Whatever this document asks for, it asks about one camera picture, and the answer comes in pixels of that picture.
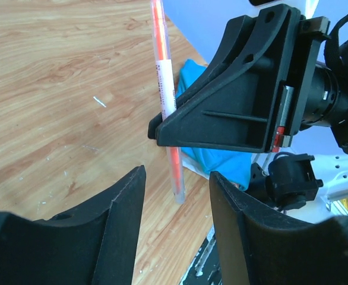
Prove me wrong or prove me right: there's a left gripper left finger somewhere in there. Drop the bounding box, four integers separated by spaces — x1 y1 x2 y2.
0 166 146 284

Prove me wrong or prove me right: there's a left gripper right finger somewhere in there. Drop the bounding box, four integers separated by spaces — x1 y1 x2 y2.
209 172 348 284

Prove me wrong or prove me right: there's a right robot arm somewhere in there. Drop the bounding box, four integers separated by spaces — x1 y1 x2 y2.
148 4 348 154

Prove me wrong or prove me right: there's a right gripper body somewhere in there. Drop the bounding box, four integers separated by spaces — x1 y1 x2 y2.
272 17 330 152

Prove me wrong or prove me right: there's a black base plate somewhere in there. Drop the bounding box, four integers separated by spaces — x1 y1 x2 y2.
179 226 223 285

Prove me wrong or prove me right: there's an orange pen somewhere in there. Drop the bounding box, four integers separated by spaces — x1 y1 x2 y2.
150 1 185 204

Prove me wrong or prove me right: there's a teal cloth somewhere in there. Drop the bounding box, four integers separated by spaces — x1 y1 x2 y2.
176 59 252 191

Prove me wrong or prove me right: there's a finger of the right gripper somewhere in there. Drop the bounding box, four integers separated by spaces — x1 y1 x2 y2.
148 4 300 140
156 59 284 154

